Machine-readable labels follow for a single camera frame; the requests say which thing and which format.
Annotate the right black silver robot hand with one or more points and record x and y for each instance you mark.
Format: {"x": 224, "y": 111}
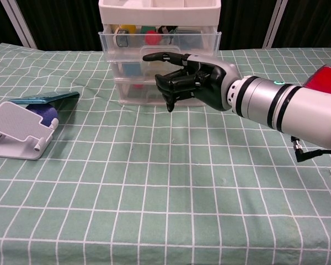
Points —
{"x": 207, "y": 80}

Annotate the black round object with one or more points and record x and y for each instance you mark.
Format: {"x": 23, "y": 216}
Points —
{"x": 166, "y": 30}

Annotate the clear drawer with small toys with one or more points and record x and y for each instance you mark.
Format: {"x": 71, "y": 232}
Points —
{"x": 110, "y": 52}

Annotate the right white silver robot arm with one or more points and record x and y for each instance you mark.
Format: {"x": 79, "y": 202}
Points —
{"x": 292, "y": 110}

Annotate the blue-grey rectangular block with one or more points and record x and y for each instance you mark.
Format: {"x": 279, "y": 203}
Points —
{"x": 133, "y": 69}

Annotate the clear drawer with red items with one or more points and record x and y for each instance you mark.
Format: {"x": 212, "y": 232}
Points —
{"x": 132, "y": 95}

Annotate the white plastic drawer cabinet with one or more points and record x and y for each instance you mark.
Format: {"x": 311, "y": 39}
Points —
{"x": 154, "y": 13}

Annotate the clear drawer with blue item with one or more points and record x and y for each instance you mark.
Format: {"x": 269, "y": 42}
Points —
{"x": 118, "y": 73}

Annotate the red plastic toy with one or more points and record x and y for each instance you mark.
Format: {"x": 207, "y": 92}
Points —
{"x": 152, "y": 38}

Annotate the green block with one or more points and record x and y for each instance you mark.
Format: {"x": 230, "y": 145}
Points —
{"x": 149, "y": 29}

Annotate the yellow plastic toy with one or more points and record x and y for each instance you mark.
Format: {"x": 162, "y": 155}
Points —
{"x": 127, "y": 28}

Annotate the green checked tablecloth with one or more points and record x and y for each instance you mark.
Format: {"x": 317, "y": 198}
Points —
{"x": 165, "y": 193}

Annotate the red pad with blue rim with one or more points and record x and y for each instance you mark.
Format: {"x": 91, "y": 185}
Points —
{"x": 328, "y": 80}

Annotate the teal smartphone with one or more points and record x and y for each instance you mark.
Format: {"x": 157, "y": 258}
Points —
{"x": 49, "y": 97}

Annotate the dark blue ball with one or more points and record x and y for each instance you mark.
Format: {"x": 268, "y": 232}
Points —
{"x": 48, "y": 113}

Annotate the white folding phone stand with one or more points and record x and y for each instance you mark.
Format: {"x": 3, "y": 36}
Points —
{"x": 16, "y": 121}

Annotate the white frame post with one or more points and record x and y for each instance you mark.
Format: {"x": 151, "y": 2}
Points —
{"x": 273, "y": 25}
{"x": 19, "y": 25}

